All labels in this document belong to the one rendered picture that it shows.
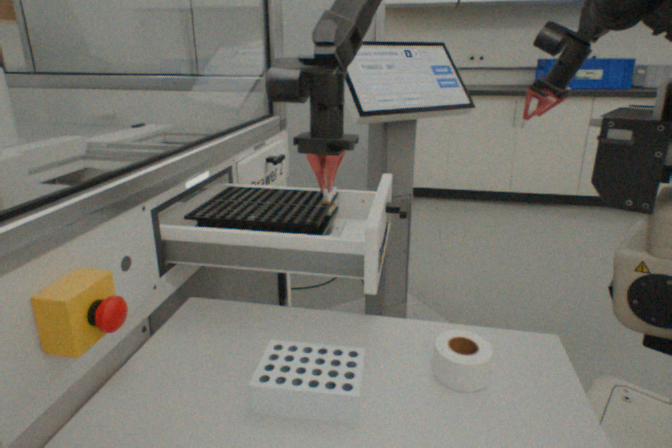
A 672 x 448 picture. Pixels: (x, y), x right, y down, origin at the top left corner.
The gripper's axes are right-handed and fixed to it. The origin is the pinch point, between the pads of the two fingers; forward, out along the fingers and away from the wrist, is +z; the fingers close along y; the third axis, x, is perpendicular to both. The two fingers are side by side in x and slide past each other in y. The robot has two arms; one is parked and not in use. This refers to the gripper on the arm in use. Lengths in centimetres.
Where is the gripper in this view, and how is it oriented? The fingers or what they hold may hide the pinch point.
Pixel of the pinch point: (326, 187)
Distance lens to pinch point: 77.9
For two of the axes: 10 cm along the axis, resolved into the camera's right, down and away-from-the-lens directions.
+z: -0.2, 9.5, 3.1
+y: 9.8, 0.8, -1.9
